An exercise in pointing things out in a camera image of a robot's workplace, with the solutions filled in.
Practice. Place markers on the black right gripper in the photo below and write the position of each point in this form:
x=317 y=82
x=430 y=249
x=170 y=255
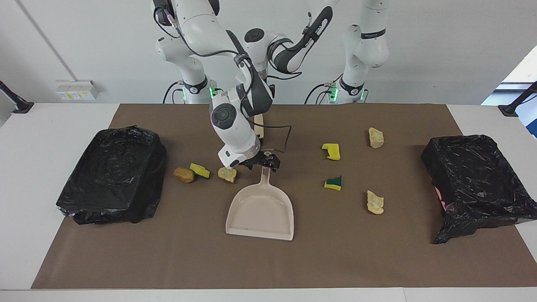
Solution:
x=260 y=158

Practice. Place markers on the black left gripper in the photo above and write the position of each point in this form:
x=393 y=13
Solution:
x=271 y=91

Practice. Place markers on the beige hand brush black bristles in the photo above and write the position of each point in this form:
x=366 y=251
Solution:
x=259 y=128

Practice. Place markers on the pale round bread piece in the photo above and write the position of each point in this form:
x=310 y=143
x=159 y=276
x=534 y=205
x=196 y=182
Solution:
x=228 y=175

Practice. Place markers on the beige plastic dustpan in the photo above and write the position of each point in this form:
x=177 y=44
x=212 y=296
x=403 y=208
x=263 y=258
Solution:
x=260 y=214

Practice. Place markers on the yellow sponge piece green edge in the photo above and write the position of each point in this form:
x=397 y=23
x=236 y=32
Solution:
x=200 y=170

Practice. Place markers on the notched yellow sponge piece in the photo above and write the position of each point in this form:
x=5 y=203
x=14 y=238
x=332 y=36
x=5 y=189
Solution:
x=332 y=151

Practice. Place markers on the green and yellow sponge wedge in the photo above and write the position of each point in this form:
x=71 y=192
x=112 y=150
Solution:
x=334 y=183

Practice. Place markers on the brown fried nugget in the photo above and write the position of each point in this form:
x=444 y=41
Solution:
x=183 y=175

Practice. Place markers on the croissant bread piece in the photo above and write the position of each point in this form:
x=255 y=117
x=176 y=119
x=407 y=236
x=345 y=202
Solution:
x=376 y=138
x=375 y=202

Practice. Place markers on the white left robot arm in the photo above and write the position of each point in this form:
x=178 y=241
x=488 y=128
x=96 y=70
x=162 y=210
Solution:
x=365 y=42

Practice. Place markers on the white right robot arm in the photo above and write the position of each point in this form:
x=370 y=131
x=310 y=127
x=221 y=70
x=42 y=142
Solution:
x=230 y=130

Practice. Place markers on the pink bin with black bag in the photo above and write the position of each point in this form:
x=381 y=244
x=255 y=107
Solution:
x=474 y=184

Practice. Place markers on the brown table mat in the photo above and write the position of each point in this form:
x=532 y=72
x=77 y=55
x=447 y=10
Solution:
x=251 y=264

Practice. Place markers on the black clamp stand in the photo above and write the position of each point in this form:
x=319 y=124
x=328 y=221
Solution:
x=509 y=110
x=22 y=107

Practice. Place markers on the white wall socket box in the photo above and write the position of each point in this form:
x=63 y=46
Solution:
x=75 y=90

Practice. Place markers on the window with dark frame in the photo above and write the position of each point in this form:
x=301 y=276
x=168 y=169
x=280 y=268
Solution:
x=524 y=71

